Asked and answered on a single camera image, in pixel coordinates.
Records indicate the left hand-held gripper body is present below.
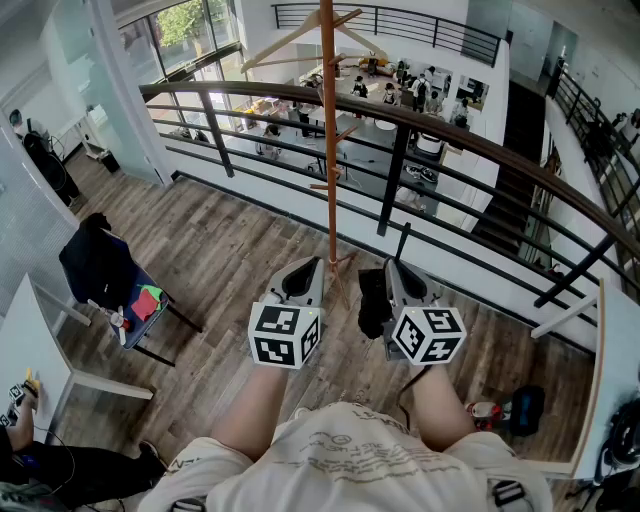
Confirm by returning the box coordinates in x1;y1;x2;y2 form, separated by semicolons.
247;255;327;371

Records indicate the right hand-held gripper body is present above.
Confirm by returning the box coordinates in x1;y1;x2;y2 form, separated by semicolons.
382;257;469;367

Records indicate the black umbrella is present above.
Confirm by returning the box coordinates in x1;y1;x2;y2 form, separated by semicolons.
356;222;413;342

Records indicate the brown wooden coat rack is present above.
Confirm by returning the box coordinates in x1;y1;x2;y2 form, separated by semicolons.
308;0;364;312

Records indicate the person's left forearm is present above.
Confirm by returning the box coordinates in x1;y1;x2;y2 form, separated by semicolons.
209;366;291;462

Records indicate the person's right forearm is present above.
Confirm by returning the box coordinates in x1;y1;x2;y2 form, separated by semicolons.
407;363;479;453

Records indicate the red and white object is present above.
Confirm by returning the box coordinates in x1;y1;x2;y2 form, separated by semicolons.
466;400;503;432

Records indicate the black and blue bag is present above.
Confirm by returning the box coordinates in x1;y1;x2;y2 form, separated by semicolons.
508;384;547;437

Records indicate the green cloth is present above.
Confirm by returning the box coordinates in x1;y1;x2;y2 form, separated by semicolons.
136;283;167;305

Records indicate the blue chair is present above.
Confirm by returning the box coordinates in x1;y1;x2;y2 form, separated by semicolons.
59;229;204;369

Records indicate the red cloth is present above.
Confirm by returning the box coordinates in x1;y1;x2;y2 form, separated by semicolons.
130;288;162;323

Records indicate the person's white printed t-shirt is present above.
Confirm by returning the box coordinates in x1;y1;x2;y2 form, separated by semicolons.
137;402;554;512

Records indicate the small white fan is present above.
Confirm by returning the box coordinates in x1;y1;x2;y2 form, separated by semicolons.
86;298;134;347

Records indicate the black railing with wooden handrail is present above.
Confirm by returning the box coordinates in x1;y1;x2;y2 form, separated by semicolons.
138;79;640;347

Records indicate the white table with wooden edge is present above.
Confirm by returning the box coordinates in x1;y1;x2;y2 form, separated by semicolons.
529;278;640;482

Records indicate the dark staircase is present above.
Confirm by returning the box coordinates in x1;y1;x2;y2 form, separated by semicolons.
471;81;547;254

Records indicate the black jacket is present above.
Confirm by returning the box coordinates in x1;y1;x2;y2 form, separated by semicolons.
58;212;142;312

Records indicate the black headset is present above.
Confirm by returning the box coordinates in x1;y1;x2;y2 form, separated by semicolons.
593;398;640;485

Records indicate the group of people downstairs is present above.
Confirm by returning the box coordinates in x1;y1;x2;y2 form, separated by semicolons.
253;56;472;162

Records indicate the black walkway railing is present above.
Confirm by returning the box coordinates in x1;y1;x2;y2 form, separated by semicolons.
546;62;640;219

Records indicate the wooden clothes hanger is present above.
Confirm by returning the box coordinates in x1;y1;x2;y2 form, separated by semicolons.
239;8;389;75

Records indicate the black balcony railing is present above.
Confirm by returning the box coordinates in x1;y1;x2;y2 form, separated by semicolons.
271;2;502;68

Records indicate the large glass window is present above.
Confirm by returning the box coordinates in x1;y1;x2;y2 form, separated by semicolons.
118;0;247;132

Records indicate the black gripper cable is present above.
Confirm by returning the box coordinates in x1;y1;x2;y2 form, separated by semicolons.
397;364;434;432

